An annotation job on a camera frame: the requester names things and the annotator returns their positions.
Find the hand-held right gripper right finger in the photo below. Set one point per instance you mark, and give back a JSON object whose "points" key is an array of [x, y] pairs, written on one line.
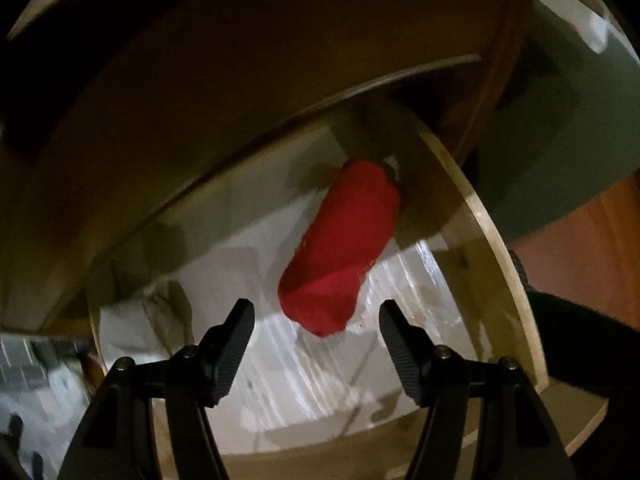
{"points": [[400, 350]]}

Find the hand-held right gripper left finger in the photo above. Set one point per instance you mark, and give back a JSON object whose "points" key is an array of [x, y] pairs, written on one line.
{"points": [[232, 350]]}

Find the wooden drawer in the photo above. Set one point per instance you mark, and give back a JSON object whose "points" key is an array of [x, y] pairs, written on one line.
{"points": [[450, 240]]}

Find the checked slipper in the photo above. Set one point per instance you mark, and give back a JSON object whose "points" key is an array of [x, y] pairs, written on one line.
{"points": [[520, 272]]}

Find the person's dark trouser leg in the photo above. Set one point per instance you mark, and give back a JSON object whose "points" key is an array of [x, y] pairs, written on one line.
{"points": [[590, 340]]}

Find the wooden nightstand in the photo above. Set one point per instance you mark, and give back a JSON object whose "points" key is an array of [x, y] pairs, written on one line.
{"points": [[250, 85]]}

